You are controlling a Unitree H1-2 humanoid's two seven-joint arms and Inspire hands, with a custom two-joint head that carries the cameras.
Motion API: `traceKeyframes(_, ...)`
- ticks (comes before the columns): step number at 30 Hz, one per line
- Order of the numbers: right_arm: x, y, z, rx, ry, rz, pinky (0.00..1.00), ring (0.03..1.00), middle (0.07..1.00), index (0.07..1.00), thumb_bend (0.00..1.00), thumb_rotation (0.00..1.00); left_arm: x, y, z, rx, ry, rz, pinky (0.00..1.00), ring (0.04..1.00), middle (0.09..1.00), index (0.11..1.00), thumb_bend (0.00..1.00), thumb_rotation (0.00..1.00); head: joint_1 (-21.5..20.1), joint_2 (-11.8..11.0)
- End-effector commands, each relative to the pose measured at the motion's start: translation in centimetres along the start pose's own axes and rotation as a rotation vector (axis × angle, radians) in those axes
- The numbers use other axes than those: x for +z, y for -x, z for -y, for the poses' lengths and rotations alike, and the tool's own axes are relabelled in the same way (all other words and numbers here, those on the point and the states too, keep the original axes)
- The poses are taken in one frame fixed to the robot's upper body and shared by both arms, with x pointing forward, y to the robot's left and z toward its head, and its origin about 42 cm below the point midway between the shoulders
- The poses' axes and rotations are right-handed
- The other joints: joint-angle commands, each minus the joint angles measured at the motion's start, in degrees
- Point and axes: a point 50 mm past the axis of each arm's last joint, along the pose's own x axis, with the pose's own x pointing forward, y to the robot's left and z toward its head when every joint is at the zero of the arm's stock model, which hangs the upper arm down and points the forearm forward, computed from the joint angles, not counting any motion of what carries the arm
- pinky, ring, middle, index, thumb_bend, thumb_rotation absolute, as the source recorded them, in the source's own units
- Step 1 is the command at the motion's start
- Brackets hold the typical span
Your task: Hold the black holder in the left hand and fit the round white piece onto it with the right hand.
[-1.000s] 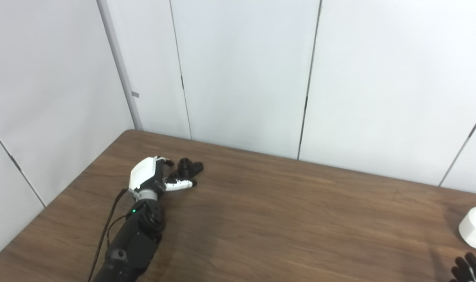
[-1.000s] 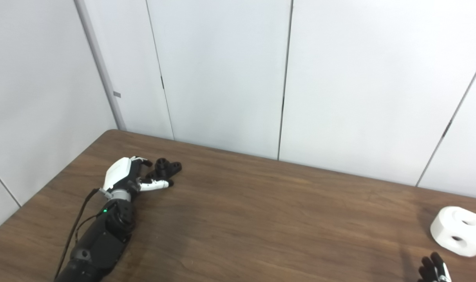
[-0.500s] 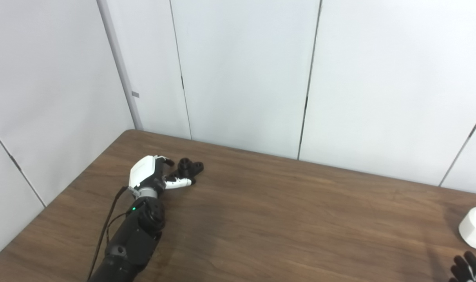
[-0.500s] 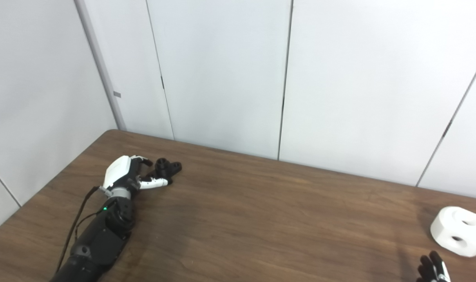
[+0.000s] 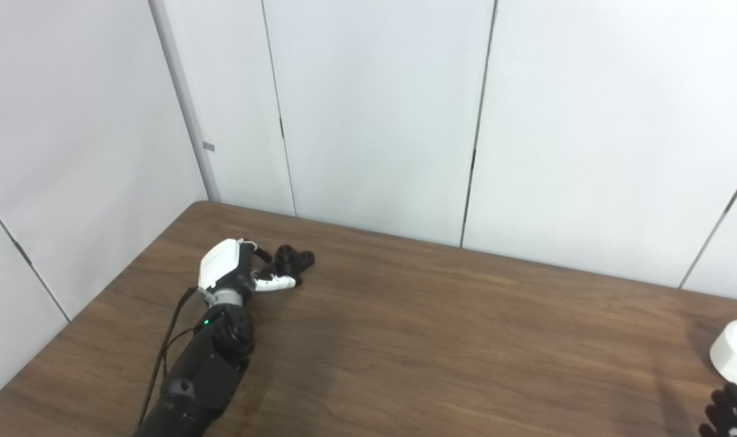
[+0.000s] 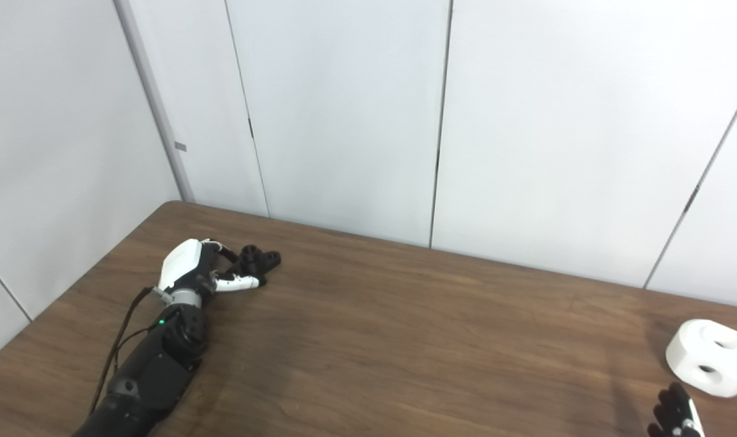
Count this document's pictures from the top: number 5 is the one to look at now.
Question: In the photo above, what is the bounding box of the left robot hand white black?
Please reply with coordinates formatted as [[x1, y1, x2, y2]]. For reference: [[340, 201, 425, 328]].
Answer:
[[197, 238, 302, 298]]

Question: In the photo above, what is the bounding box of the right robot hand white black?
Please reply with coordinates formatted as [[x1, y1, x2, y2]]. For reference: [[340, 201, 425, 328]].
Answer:
[[699, 382, 737, 437]]

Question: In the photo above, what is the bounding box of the black plastic holder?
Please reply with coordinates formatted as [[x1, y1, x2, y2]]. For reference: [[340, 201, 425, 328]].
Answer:
[[264, 245, 315, 286]]

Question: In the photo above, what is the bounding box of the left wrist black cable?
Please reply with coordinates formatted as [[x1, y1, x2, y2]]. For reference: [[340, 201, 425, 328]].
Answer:
[[136, 286, 200, 429]]

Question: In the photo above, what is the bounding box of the grey wall corner post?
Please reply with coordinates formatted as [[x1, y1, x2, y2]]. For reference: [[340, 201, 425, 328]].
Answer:
[[148, 0, 222, 203]]

